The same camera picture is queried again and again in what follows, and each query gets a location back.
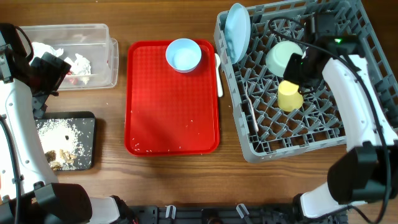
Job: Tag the light green bowl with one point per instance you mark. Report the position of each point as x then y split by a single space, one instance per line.
278 57
183 55

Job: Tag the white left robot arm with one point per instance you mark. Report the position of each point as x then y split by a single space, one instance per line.
30 191

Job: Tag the red plastic tray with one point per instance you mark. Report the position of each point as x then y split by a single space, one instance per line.
170 113

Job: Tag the clear plastic waste bin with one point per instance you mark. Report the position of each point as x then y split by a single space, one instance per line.
92 41

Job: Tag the rice and food scraps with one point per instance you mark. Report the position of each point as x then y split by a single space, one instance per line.
60 143

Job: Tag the yellow plastic cup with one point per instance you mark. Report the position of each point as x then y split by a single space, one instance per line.
288 96

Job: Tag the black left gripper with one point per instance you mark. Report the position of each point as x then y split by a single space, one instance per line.
56 69

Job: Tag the grey dishwasher rack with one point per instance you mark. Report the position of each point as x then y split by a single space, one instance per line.
317 123

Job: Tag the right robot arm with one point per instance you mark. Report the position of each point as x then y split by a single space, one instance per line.
367 173

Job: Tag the red strawberry snack wrapper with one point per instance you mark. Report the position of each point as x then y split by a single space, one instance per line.
73 78

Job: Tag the black food waste tray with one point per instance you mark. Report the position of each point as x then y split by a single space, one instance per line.
85 122

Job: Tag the white napkin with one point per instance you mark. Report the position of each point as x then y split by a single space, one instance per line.
80 66
40 48

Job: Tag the light blue plate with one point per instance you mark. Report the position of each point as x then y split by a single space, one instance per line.
237 32

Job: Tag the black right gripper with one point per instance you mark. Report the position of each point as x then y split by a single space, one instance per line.
290 73

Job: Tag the white plastic spoon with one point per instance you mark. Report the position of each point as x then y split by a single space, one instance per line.
218 78

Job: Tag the white plastic fork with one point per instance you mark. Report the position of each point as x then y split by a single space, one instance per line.
256 128

